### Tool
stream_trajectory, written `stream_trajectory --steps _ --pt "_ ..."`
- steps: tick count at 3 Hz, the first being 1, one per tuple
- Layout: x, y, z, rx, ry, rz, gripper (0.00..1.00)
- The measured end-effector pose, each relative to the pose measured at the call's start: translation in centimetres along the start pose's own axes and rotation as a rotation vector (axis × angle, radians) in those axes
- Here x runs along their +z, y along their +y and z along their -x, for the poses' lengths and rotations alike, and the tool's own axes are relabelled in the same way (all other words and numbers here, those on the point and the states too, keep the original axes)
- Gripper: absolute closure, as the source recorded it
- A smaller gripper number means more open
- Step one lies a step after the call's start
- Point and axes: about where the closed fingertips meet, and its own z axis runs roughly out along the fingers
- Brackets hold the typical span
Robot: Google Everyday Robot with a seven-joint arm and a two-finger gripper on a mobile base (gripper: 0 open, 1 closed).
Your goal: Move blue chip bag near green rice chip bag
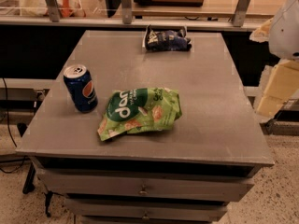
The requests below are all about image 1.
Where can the orange and white plastic bag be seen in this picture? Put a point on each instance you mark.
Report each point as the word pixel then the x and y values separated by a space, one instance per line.
pixel 68 8

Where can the blue Pepsi can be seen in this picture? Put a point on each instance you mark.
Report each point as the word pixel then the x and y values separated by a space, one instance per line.
pixel 78 80

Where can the metal shelf frame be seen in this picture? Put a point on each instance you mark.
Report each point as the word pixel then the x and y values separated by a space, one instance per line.
pixel 218 15

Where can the brass drawer knob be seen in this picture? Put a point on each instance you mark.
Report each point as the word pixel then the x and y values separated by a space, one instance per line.
pixel 145 217
pixel 143 191

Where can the brass top drawer knob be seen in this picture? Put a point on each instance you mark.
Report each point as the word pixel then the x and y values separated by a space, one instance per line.
pixel 143 191

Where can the green rice chip bag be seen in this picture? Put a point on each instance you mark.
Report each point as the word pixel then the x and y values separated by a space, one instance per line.
pixel 140 111

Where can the blue chip bag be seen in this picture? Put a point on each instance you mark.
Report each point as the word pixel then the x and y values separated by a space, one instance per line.
pixel 168 40

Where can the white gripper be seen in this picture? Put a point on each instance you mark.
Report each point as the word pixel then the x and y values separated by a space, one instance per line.
pixel 286 28

